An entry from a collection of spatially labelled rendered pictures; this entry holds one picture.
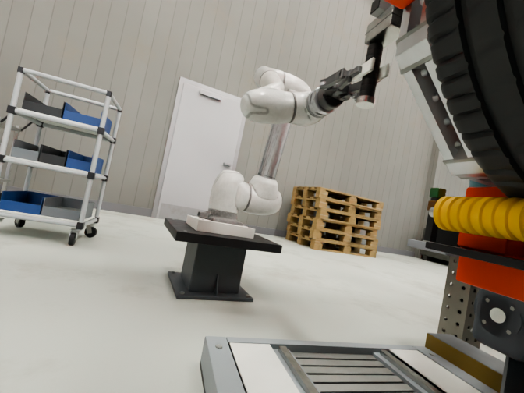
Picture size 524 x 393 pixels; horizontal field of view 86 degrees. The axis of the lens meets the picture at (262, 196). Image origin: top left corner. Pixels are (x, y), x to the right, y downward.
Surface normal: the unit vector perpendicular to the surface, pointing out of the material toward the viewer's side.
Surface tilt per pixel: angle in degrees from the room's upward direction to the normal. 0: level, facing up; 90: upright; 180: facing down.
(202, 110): 90
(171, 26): 90
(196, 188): 90
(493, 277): 90
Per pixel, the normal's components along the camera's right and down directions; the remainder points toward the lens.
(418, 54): -0.80, 0.55
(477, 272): -0.94, -0.19
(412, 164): 0.41, 0.04
